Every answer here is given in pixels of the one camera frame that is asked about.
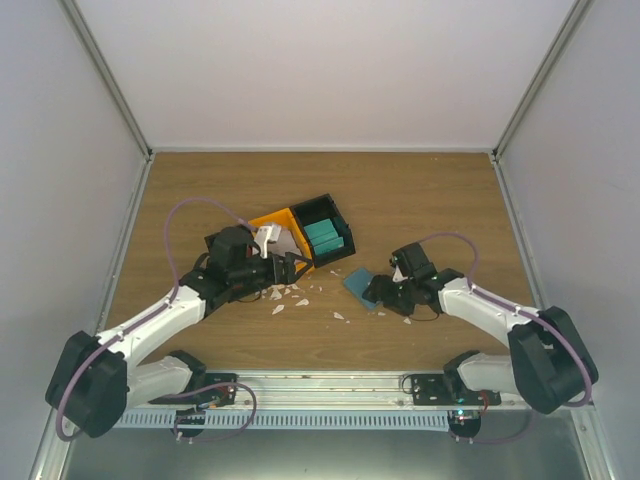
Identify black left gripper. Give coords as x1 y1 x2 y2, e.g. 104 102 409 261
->
230 252 313 287

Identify teal card holder wallet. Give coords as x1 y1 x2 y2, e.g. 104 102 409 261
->
343 267 380 311

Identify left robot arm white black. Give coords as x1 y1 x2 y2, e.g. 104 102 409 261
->
45 223 313 442

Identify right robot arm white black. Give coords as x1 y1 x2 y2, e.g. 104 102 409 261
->
362 243 599 414

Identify white cards in orange bin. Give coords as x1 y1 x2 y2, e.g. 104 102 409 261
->
268 225 301 255

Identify stack of teal cards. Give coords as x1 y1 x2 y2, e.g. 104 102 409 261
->
304 219 344 256

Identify black bin with teal cards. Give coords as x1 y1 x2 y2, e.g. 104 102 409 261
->
291 194 356 268

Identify orange plastic bin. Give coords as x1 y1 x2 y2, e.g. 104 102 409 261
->
249 207 314 273

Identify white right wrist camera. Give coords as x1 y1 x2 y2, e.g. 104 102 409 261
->
389 256 406 283

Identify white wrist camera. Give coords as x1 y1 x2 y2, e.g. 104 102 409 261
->
254 222 282 259
389 256 406 283

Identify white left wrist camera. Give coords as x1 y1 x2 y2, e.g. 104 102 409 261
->
254 222 282 259

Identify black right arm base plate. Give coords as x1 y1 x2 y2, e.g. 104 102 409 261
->
399 373 501 407

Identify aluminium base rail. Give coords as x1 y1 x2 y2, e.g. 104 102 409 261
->
119 369 596 412

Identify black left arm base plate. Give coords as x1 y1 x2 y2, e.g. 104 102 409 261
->
169 372 238 407

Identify grey slotted cable duct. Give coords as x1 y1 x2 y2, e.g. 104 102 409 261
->
116 408 449 432

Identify aluminium frame post right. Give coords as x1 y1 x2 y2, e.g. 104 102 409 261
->
490 0 593 163

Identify aluminium frame post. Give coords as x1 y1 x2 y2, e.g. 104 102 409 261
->
490 0 593 163
58 0 153 162

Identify aluminium frame post left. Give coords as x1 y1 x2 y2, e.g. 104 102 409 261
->
58 0 153 162

